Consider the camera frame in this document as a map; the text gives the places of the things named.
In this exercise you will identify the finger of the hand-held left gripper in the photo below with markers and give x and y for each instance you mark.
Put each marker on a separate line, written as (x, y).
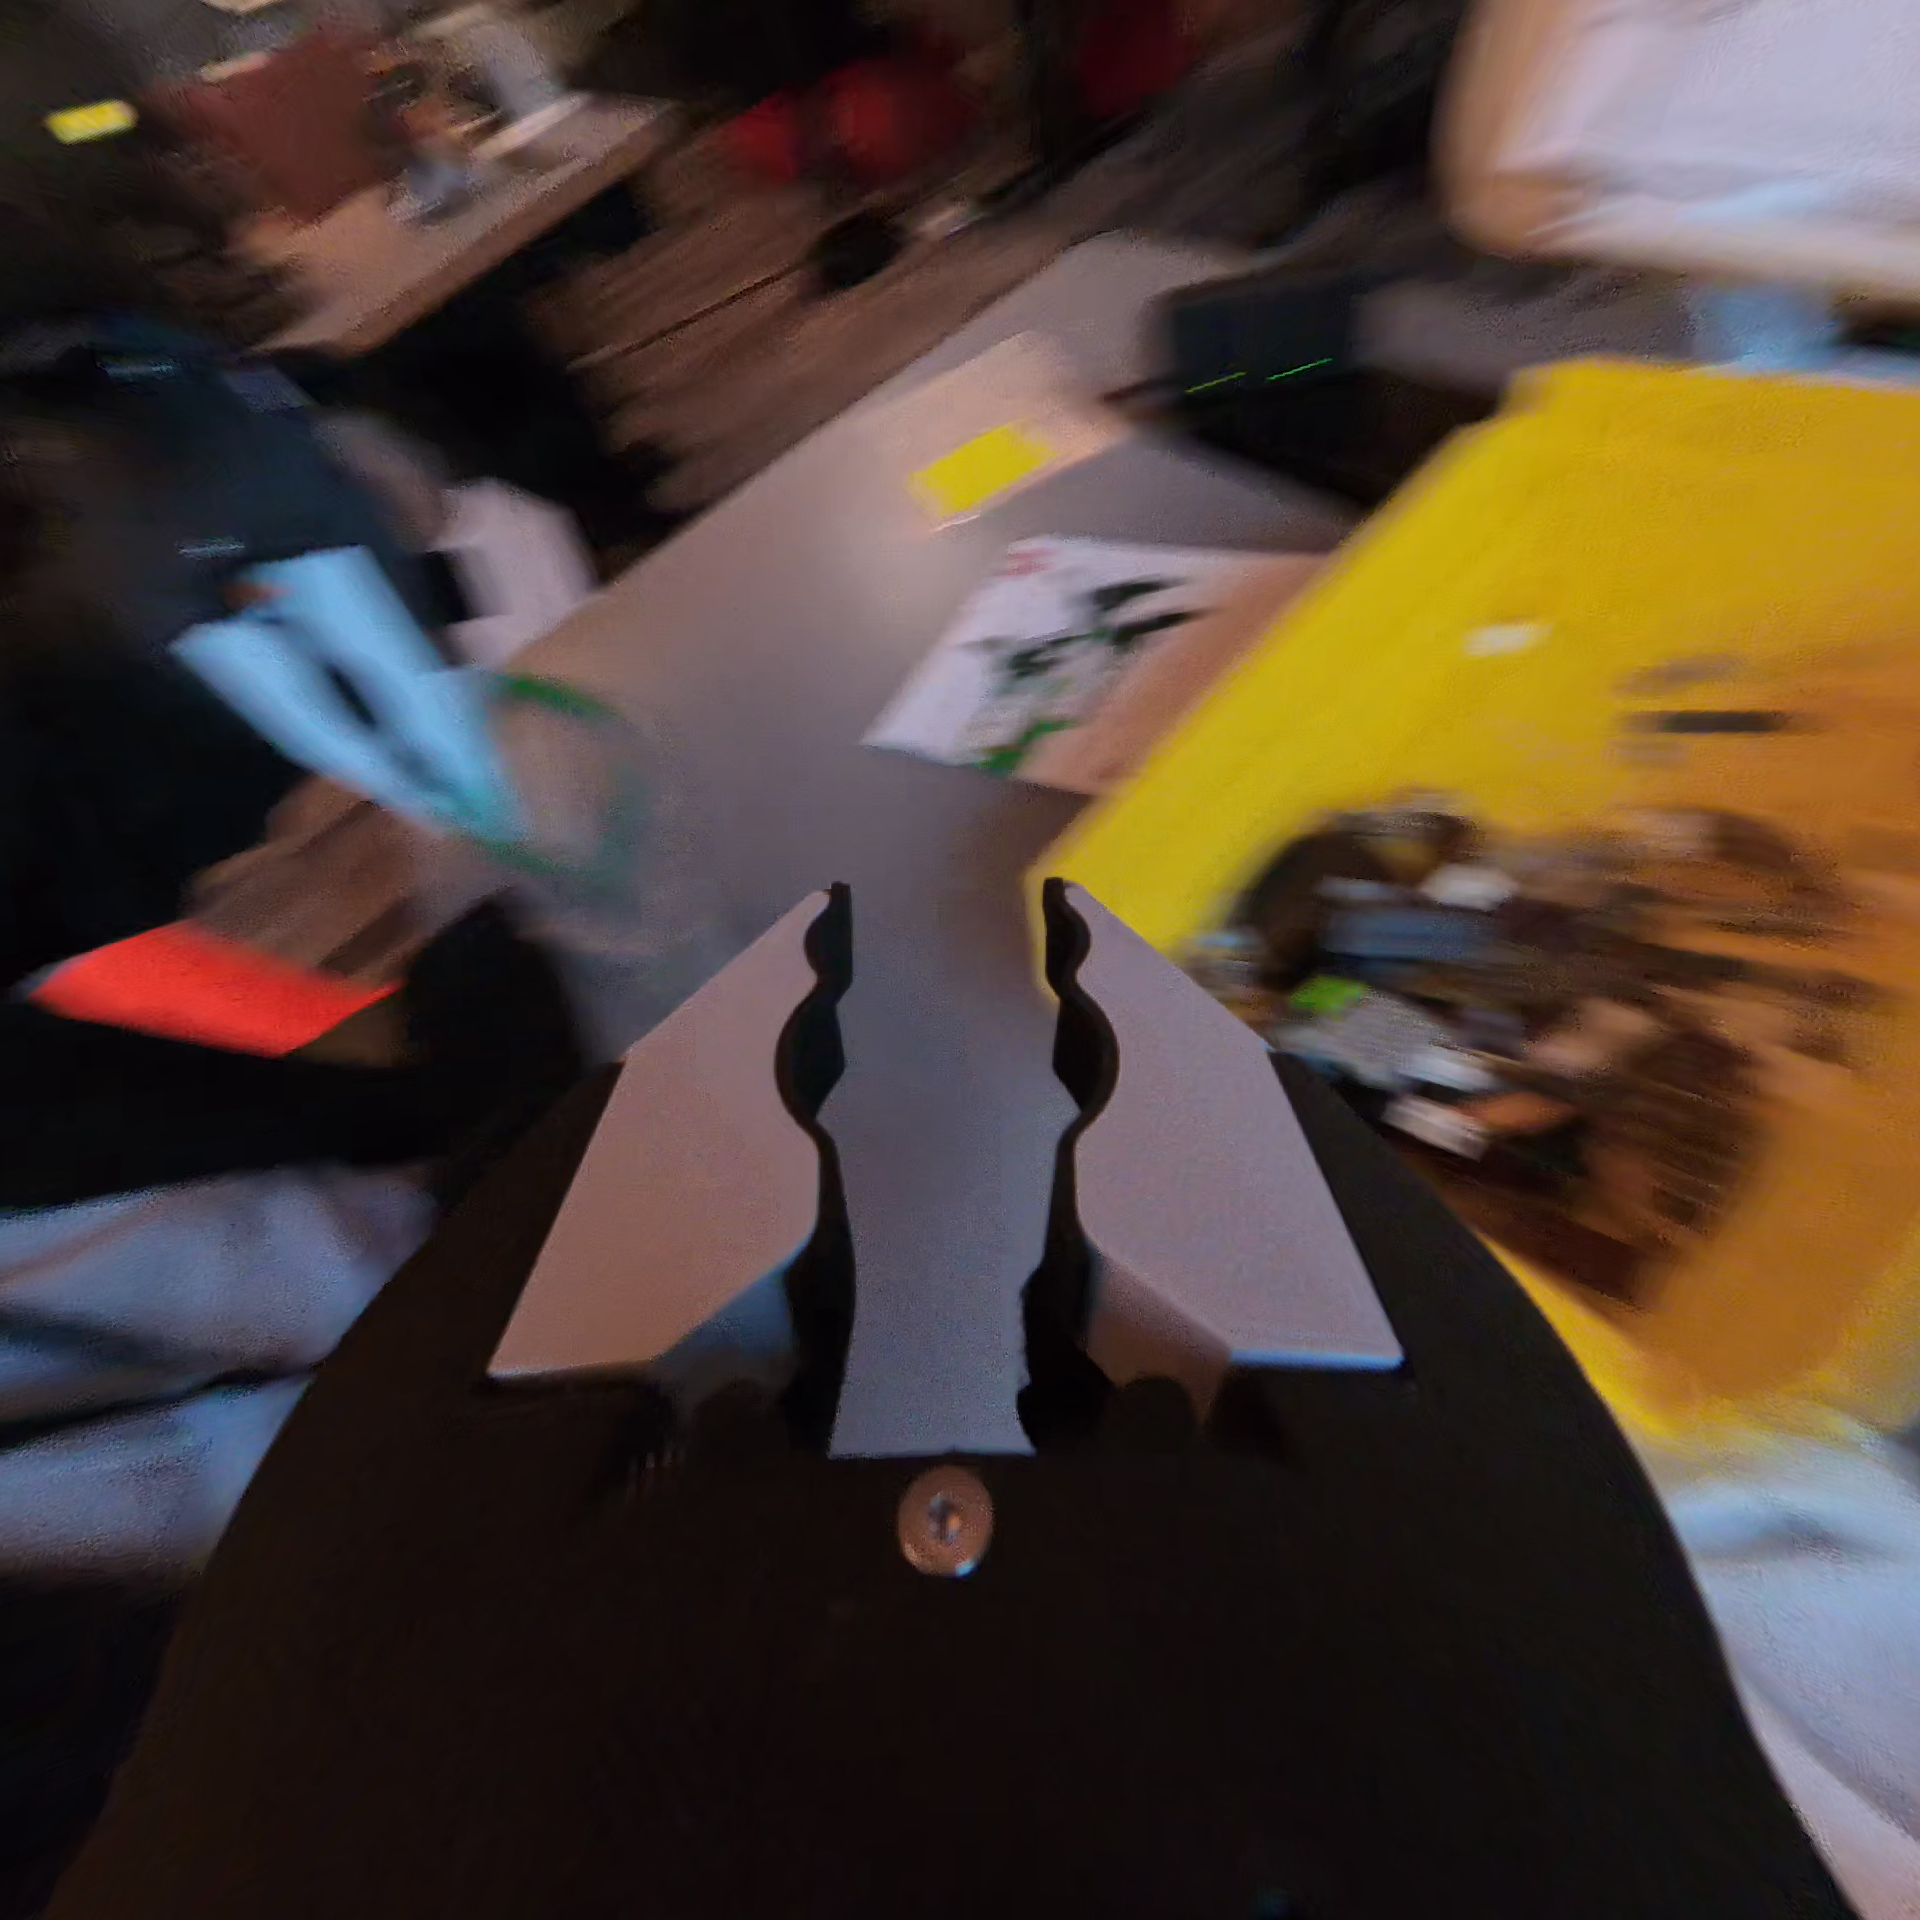
(377, 630)
(284, 699)

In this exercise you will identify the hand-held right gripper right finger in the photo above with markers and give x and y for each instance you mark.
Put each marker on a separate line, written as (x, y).
(1215, 1202)

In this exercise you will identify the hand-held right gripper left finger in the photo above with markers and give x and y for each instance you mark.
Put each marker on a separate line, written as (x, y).
(675, 1202)

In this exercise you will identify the clear zip bag green seal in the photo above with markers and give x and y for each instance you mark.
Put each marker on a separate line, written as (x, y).
(623, 810)

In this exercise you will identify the pile of toy building bricks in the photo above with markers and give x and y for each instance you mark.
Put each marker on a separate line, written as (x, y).
(1500, 974)

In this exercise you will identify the yellow plastic storage bin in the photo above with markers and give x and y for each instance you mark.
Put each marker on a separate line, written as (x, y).
(1652, 495)

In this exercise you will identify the grey desk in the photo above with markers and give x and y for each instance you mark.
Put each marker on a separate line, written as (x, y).
(781, 630)

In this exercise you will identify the white board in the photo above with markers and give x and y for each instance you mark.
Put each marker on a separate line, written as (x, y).
(518, 571)

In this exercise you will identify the brown wooden table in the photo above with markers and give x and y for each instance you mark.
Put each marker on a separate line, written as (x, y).
(422, 255)

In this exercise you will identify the red orange tag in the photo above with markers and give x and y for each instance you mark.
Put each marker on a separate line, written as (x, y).
(212, 990)

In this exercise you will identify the white shirt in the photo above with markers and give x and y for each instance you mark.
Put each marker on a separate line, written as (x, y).
(149, 1349)

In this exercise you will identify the plant building instruction booklet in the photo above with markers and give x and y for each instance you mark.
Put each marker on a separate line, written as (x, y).
(1051, 646)

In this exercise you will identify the yellow sticky note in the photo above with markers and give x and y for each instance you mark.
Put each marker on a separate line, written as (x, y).
(983, 470)

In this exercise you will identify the small clear plastic sleeve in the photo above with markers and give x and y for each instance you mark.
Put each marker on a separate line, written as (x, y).
(990, 382)

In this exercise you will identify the red bag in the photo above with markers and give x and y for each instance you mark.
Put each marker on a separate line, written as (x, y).
(1132, 53)
(857, 130)

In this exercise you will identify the black electronic box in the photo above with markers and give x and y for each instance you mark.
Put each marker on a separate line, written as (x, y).
(1261, 323)

